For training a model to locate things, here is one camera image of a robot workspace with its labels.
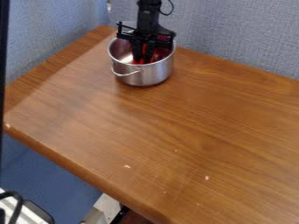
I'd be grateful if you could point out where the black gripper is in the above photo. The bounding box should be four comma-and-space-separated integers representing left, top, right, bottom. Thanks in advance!
116, 21, 176, 63

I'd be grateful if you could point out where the small metal pot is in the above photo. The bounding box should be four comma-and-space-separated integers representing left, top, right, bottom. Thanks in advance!
107, 38, 175, 87

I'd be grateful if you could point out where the red plastic block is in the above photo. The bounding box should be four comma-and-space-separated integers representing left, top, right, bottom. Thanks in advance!
131, 35, 174, 64

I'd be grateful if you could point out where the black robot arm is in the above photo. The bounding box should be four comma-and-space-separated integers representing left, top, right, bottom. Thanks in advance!
116, 0, 176, 64

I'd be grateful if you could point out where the white box under table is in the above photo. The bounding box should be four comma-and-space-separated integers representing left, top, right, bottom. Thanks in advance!
79, 193, 120, 224

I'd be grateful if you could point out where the white ribbed appliance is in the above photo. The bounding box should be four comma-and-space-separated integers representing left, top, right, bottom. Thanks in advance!
0, 188, 55, 224

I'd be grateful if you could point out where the black cable loop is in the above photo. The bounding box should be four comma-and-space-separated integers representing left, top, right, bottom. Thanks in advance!
0, 190, 24, 224

